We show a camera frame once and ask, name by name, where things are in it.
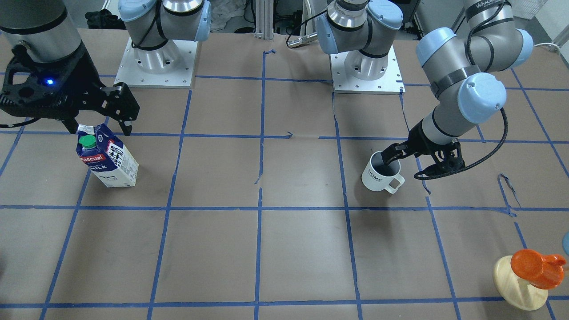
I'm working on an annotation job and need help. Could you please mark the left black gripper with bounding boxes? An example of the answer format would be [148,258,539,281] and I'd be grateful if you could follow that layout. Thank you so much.
[380,119,465,180]

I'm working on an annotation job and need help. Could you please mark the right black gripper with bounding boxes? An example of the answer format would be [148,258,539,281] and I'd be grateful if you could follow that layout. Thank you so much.
[1,43,140,136]

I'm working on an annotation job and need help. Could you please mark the white HOME mug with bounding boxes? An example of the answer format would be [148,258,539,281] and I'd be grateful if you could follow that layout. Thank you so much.
[361,151,405,194]

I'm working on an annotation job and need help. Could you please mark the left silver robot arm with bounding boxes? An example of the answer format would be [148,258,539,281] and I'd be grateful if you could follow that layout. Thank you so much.
[118,0,533,182]

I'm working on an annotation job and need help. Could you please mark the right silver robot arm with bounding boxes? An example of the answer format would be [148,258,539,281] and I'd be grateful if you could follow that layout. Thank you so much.
[1,0,212,136]

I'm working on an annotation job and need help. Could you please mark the blue white milk carton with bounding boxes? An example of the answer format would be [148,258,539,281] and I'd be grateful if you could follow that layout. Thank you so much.
[76,124,139,187]

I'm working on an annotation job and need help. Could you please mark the wooden mug tree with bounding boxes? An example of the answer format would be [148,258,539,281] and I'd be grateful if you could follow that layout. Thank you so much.
[493,255,548,311]

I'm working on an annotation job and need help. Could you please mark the orange mug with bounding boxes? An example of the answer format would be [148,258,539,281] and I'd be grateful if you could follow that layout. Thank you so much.
[510,249,567,290]

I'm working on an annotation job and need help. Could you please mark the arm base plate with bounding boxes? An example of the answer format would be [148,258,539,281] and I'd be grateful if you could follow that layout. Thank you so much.
[329,47,406,95]
[114,40,200,89]

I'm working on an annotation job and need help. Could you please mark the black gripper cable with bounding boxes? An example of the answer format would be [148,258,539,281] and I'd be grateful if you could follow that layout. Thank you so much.
[413,107,509,180]

